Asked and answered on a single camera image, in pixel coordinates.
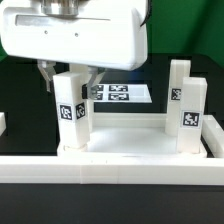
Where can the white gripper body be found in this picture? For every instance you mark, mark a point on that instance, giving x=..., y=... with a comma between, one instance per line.
x=104, y=33

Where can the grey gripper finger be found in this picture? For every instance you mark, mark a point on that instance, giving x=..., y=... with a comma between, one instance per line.
x=93, y=78
x=47, y=70

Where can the white desk tabletop tray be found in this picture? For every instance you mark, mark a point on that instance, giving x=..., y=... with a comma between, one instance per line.
x=130, y=135

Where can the white fiducial marker sheet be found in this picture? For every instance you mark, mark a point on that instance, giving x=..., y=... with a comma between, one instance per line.
x=122, y=93

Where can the white fence left bar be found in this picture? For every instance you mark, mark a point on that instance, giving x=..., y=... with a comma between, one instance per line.
x=2, y=123

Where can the white fence bar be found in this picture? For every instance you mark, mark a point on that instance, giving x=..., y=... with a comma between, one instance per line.
x=2, y=123
x=213, y=135
x=59, y=170

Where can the white fence front bar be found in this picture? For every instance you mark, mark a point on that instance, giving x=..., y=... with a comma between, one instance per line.
x=59, y=170

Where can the white fence right bar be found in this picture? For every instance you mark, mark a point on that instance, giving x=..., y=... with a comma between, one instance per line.
x=213, y=135

